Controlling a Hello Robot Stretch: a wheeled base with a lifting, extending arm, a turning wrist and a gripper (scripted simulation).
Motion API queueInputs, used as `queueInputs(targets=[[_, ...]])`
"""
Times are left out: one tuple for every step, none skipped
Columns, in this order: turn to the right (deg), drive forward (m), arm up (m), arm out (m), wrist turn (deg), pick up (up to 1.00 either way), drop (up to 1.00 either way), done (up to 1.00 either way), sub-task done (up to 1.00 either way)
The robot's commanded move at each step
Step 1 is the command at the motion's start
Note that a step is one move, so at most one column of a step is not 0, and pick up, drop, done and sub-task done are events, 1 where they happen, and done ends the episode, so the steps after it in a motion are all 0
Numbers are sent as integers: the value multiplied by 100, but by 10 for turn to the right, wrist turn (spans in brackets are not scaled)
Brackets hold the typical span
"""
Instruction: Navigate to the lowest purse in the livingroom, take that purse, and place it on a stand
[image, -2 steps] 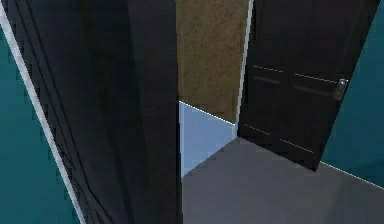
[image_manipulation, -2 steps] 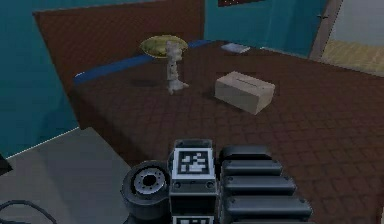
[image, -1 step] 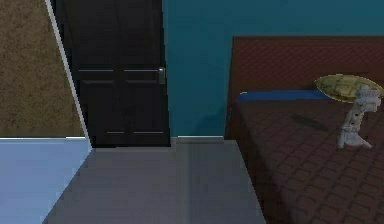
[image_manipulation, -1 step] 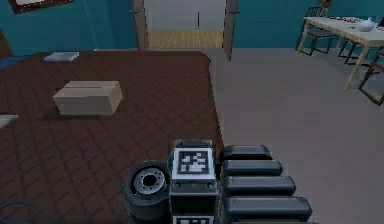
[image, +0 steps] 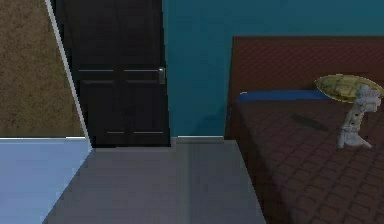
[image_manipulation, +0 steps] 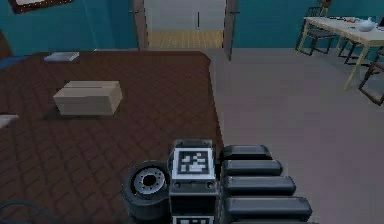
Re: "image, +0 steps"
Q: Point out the black room door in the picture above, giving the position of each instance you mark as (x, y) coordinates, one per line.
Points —
(116, 73)

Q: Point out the dark red quilted bed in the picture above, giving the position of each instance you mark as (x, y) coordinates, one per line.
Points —
(300, 150)

